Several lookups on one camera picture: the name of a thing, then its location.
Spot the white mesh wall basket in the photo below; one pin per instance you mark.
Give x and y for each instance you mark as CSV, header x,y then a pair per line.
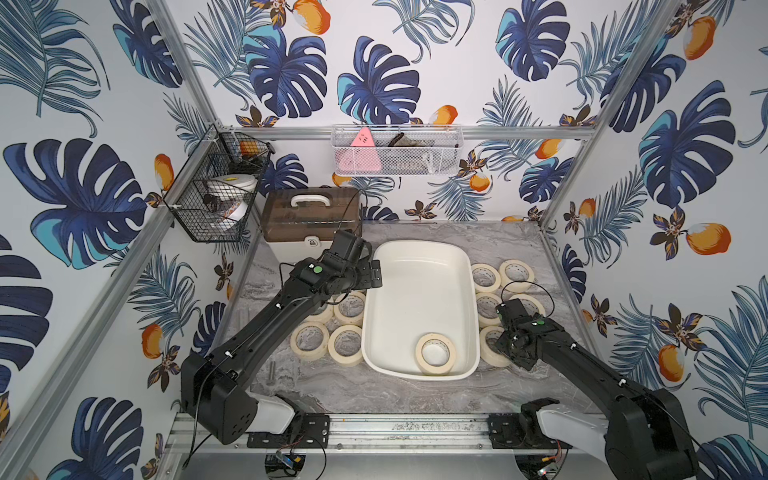
x,y
414,150

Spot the cream masking tape roll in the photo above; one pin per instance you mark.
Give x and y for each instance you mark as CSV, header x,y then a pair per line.
x,y
531,304
489,351
435,354
350,310
516,276
309,341
486,305
323,315
345,345
486,278

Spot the white plastic storage tray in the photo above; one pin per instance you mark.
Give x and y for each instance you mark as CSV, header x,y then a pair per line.
x,y
427,288

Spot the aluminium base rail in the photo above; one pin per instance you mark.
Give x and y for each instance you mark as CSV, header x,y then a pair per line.
x,y
408,432

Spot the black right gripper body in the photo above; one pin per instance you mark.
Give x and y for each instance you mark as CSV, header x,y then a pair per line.
x,y
504,345

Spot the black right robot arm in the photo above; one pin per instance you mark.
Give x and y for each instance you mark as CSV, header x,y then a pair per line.
x,y
638,433

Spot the pink triangle ruler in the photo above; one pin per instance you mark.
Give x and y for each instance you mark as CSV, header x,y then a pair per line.
x,y
361,156

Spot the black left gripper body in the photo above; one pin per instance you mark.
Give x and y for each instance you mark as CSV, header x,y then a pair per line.
x,y
369,274

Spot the white round item in basket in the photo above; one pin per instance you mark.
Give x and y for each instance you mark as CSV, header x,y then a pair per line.
x,y
227,197

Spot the metal bolt on table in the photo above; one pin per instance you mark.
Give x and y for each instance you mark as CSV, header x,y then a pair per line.
x,y
271,379

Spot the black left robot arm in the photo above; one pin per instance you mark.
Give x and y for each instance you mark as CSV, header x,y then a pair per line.
x,y
214,386

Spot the brown lidded white toolbox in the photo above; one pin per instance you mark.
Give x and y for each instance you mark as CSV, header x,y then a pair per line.
x,y
301,223

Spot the black wire wall basket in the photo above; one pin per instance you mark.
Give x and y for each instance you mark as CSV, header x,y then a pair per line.
x,y
219,152

